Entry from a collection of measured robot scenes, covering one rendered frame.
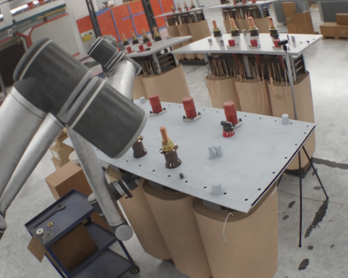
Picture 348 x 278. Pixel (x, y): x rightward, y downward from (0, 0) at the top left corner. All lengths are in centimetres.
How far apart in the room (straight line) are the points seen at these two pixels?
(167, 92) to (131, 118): 358
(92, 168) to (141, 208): 80
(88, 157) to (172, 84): 289
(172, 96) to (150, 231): 234
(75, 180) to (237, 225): 178
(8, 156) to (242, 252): 141
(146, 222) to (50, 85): 183
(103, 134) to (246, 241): 120
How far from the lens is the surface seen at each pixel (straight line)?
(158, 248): 266
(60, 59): 78
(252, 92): 326
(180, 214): 197
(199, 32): 862
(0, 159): 82
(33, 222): 270
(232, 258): 188
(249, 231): 173
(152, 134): 205
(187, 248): 221
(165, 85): 431
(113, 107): 77
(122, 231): 178
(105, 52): 148
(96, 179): 167
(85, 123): 76
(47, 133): 180
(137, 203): 234
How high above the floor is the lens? 218
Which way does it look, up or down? 24 degrees down
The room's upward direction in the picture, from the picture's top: 16 degrees counter-clockwise
